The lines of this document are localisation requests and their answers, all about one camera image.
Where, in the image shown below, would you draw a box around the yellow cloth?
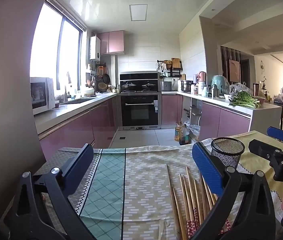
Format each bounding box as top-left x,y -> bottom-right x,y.
229,130 -> 283,198

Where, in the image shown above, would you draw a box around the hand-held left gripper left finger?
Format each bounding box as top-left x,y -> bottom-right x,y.
4,143 -> 94,240

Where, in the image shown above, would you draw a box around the black wall rack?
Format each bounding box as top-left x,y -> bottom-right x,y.
157,58 -> 183,78

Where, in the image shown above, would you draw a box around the patterned beige teal tablecloth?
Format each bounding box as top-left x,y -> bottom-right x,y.
0,139 -> 283,240

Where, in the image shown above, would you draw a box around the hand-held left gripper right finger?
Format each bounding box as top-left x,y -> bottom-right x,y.
192,141 -> 282,240

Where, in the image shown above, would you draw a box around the black mesh holder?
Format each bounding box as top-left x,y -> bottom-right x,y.
211,137 -> 246,172

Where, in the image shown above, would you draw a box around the clear plastic bag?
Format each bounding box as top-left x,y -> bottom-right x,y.
229,82 -> 252,95

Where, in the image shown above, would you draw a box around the steel sink faucet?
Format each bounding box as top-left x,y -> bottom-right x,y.
65,71 -> 73,103

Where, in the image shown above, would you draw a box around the dark cooking pot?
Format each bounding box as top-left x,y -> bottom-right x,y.
122,81 -> 138,91
141,81 -> 158,91

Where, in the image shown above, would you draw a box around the bunch of green vegetables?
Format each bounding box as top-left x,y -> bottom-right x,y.
229,90 -> 260,108

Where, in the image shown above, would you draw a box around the black built-in oven stove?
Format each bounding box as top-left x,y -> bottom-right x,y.
120,71 -> 162,130

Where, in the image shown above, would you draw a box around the teal kitchen appliance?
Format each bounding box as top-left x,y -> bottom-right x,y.
211,74 -> 229,95

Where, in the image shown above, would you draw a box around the ceiling light panel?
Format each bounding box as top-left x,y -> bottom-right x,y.
129,4 -> 148,22

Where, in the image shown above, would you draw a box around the dark oil bottle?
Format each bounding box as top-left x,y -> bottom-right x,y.
179,124 -> 190,145

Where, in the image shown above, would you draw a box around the kitchen window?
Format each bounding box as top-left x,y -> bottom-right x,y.
30,1 -> 86,90

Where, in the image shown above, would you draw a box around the pink base cabinets with vegetables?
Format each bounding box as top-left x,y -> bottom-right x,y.
161,92 -> 282,143

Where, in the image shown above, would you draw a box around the white microwave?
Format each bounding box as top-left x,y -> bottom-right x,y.
30,77 -> 56,115

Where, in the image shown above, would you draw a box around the pink wall cabinet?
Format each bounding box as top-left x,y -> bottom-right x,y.
97,30 -> 125,55

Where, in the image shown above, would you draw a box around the yellow oil bottle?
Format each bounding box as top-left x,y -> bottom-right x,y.
174,121 -> 184,143

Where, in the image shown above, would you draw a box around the white water heater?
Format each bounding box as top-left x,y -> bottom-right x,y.
90,36 -> 101,61

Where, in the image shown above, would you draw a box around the bundle of wooden chopsticks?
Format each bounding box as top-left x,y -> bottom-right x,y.
166,164 -> 232,240

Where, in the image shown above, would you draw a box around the framed wall picture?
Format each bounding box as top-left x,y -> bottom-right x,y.
229,59 -> 241,82

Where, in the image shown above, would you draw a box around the steel pot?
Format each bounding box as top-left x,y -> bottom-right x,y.
181,79 -> 194,92

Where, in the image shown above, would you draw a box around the pink base cabinets with sink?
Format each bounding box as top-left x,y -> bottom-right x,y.
38,94 -> 121,155

